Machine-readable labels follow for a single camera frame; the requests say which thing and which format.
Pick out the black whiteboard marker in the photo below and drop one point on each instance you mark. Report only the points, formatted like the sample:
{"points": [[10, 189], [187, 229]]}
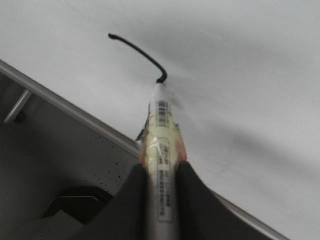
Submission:
{"points": [[160, 157]]}

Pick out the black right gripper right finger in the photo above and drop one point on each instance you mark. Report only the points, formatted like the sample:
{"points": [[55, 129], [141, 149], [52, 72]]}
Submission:
{"points": [[202, 216]]}

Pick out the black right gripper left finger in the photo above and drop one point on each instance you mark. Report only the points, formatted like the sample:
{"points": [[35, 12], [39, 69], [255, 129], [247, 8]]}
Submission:
{"points": [[90, 213]]}

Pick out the white whiteboard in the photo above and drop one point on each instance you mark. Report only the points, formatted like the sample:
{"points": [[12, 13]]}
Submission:
{"points": [[243, 78]]}

